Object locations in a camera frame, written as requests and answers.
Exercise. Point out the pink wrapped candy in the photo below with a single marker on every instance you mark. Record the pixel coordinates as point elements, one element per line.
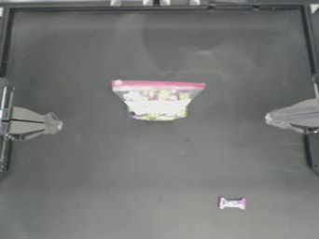
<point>233,203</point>

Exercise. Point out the clear bag with pink zip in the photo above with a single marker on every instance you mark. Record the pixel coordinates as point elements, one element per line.
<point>158,105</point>

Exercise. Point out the grey frame bracket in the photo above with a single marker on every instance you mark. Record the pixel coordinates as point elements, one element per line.
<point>195,2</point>
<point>164,2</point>
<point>147,2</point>
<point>116,2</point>

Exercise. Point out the white corner piece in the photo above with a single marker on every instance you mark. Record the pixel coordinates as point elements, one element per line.
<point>2,11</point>
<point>315,8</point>

